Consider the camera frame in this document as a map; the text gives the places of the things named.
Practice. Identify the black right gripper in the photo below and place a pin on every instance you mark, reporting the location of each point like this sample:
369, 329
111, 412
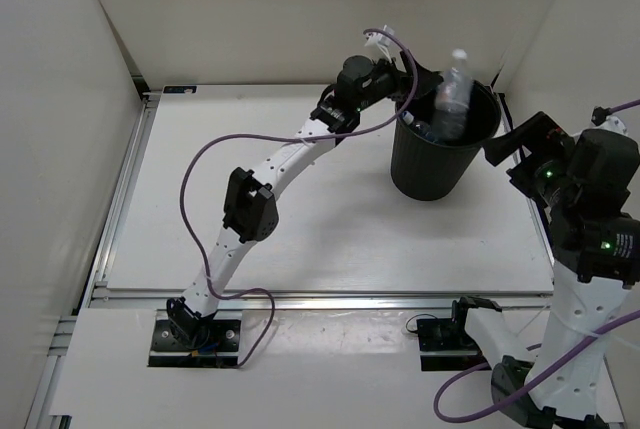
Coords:
541, 136

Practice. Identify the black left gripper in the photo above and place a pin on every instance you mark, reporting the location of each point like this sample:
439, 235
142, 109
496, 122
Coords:
403, 81

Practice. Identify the clear unlabelled plastic bottle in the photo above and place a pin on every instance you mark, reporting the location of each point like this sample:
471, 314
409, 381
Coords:
452, 100

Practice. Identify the blue label plastic bottle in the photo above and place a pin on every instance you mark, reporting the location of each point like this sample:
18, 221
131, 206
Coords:
419, 127

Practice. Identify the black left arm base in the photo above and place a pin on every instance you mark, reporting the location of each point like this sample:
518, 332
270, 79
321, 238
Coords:
215, 346

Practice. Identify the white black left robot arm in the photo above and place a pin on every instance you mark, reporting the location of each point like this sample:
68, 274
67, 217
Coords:
250, 213

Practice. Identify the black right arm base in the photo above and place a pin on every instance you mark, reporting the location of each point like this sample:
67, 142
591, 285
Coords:
443, 346

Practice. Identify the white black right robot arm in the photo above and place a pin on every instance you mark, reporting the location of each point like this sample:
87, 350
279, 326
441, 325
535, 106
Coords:
583, 181

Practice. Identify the black ribbed plastic bin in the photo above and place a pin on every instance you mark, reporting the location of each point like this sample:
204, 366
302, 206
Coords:
427, 170

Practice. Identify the blue white corner sticker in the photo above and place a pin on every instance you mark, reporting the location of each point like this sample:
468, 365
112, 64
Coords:
180, 89

